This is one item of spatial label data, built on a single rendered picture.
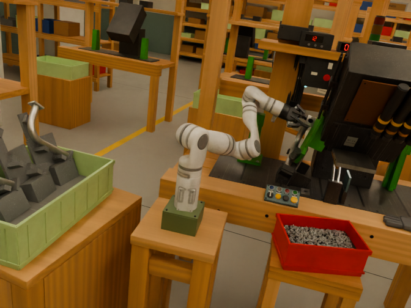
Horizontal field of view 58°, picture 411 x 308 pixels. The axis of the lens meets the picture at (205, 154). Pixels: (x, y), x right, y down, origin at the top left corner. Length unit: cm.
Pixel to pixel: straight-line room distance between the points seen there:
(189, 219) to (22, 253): 57
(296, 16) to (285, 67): 26
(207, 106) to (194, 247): 104
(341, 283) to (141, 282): 75
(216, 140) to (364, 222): 74
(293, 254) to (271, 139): 93
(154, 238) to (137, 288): 25
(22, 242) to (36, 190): 33
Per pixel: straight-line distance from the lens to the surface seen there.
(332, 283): 150
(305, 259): 145
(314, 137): 180
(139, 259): 147
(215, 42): 213
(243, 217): 171
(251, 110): 178
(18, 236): 132
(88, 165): 181
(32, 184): 161
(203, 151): 134
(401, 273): 267
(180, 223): 142
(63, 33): 731
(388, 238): 178
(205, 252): 137
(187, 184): 137
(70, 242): 149
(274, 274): 148
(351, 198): 193
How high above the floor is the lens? 166
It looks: 22 degrees down
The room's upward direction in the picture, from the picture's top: 8 degrees clockwise
